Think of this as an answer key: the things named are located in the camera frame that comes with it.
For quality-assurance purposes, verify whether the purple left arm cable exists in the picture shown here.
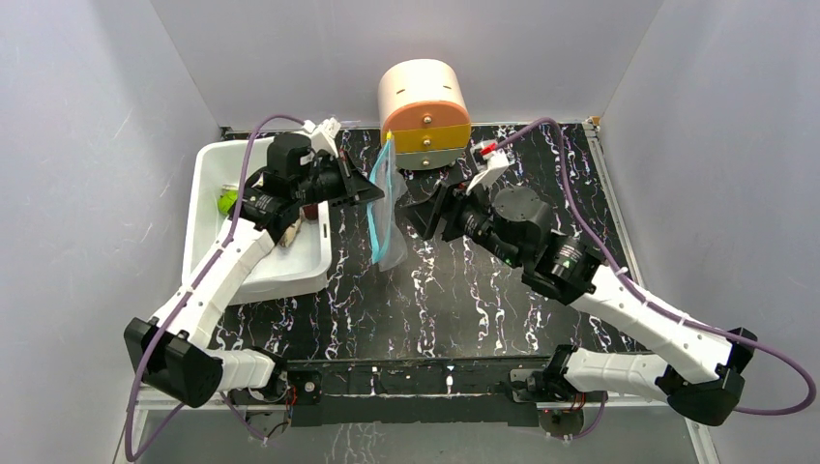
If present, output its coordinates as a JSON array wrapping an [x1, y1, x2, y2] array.
[[123, 114, 308, 462]]

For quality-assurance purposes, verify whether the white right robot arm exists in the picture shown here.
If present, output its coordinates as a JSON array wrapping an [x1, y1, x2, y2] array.
[[401, 184, 752, 426]]

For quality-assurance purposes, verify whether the round orange drawer cabinet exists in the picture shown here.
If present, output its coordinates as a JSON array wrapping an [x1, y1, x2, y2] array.
[[377, 59, 472, 171]]

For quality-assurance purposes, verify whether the clear zip top bag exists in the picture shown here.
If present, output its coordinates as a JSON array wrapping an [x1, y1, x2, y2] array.
[[366, 131, 408, 272]]

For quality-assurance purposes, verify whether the grey toy fish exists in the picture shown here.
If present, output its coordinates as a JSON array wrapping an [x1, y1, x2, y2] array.
[[277, 219, 302, 247]]

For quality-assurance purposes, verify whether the green toy apple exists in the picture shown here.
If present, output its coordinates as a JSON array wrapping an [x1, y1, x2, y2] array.
[[217, 189, 238, 217]]

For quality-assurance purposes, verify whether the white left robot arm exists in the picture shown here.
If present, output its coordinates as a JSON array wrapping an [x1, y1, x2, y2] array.
[[124, 132, 384, 408]]

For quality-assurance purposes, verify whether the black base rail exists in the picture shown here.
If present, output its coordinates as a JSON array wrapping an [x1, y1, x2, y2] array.
[[227, 357, 610, 443]]

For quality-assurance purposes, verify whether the white plastic bin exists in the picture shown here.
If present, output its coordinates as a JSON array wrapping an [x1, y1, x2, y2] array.
[[182, 140, 332, 305]]

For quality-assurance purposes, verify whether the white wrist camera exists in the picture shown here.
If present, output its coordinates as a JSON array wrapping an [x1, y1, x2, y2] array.
[[466, 140, 511, 194], [301, 117, 341, 158]]

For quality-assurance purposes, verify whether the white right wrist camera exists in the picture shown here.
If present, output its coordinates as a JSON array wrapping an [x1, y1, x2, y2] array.
[[466, 140, 511, 194]]

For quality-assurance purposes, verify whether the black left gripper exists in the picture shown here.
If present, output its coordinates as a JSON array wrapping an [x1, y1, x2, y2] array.
[[295, 151, 386, 212]]

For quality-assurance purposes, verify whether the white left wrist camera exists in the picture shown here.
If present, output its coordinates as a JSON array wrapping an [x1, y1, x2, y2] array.
[[301, 117, 341, 158]]

